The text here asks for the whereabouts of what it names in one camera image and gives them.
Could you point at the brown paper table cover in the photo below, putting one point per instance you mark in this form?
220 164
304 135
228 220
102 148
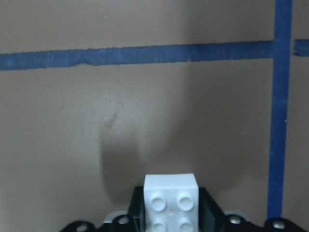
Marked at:
75 141

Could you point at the white block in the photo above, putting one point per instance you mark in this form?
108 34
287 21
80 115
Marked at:
171 203

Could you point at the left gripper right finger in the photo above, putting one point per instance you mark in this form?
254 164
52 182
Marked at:
211 218

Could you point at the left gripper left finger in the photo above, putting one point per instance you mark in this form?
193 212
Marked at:
136 209

